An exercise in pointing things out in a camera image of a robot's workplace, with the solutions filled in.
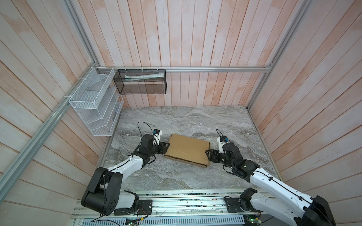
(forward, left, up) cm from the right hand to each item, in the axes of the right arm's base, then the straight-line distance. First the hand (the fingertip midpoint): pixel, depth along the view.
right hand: (209, 151), depth 82 cm
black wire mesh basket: (+50, +48, +14) cm, 71 cm away
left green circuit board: (-35, +42, -12) cm, 56 cm away
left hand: (+5, +26, -3) cm, 27 cm away
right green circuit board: (-32, -20, -12) cm, 40 cm away
